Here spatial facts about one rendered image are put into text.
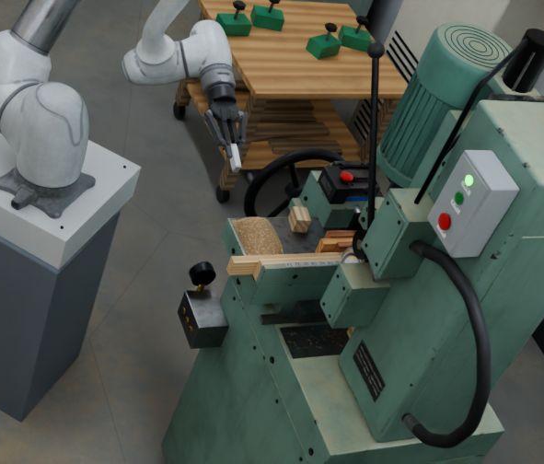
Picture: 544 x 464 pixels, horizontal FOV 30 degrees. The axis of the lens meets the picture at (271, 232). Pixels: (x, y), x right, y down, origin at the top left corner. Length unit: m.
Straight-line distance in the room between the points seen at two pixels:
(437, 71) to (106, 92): 2.33
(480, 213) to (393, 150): 0.40
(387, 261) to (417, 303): 0.12
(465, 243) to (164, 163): 2.23
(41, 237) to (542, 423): 1.89
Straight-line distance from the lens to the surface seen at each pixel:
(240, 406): 2.44
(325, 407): 2.15
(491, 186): 1.69
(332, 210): 2.34
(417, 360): 1.98
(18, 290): 2.59
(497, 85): 1.89
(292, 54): 3.67
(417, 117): 2.01
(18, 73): 2.48
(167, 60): 2.75
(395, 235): 1.87
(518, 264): 1.82
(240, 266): 2.15
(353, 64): 3.76
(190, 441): 2.75
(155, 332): 3.23
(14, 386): 2.85
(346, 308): 2.03
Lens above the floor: 2.37
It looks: 40 degrees down
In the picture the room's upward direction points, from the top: 23 degrees clockwise
